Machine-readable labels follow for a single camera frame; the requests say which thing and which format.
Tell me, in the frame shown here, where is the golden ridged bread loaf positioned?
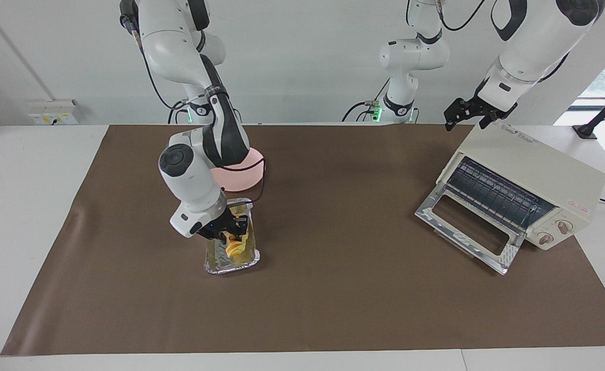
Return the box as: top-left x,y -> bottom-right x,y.
224,229 -> 251,258

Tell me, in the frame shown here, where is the aluminium foil tray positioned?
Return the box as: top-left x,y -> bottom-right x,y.
203,198 -> 260,275

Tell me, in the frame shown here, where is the cream toaster oven body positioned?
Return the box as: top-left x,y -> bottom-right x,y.
436,122 -> 605,251

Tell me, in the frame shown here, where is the pink round plate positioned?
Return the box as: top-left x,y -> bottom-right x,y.
211,147 -> 265,191

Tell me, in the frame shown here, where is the brown table mat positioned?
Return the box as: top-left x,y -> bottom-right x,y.
1,124 -> 605,356

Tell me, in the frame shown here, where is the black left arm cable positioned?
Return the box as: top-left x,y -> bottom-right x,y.
436,0 -> 489,32

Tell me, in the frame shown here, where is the silver foil-lined frame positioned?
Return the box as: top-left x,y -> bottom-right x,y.
415,183 -> 527,275

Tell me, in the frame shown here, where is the black left base cable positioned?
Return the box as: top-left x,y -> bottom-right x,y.
341,77 -> 391,123

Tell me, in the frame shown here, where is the black base cable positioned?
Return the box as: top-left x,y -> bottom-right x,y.
341,77 -> 391,123
167,98 -> 192,124

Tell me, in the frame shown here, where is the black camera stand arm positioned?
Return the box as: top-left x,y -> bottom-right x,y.
573,82 -> 605,140

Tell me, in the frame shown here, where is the black right base cable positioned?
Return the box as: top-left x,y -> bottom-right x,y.
167,98 -> 192,124

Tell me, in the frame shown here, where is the white wall power socket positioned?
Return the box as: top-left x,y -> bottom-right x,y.
28,100 -> 80,126

